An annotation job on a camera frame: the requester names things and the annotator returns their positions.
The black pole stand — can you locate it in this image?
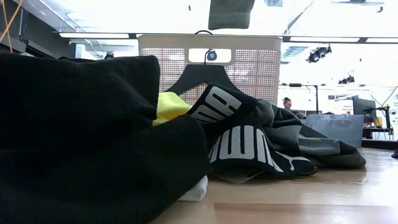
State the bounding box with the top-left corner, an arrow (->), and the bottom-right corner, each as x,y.
279,82 -> 320,115

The black monitor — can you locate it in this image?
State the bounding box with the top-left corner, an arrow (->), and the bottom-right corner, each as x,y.
352,95 -> 377,124

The person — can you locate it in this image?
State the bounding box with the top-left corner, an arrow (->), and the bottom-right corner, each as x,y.
282,96 -> 307,120

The yellow cloth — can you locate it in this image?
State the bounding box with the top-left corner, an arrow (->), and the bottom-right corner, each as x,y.
152,91 -> 193,127

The yellow cable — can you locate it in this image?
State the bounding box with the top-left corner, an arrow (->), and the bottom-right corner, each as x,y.
0,0 -> 24,54

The black clothes hanger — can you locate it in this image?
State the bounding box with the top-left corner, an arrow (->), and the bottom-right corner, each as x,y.
164,30 -> 241,96

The black table frame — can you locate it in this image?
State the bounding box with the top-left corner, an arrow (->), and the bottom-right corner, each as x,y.
360,139 -> 398,151

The black hanging equipment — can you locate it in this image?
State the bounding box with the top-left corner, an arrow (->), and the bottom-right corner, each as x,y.
305,45 -> 333,64
338,74 -> 356,85

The grey black Puma garment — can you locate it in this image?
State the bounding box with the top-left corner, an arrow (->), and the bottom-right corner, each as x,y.
185,83 -> 367,184

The thin white cloth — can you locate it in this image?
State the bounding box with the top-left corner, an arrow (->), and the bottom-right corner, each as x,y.
178,175 -> 208,202

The black knit cloth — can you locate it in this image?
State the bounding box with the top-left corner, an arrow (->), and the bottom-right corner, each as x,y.
0,52 -> 211,224

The white perforated laundry basket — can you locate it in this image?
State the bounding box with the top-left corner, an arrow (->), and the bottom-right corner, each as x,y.
137,34 -> 283,106

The olive knit beanie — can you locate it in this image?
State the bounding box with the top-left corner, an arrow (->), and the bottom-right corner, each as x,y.
207,0 -> 256,31

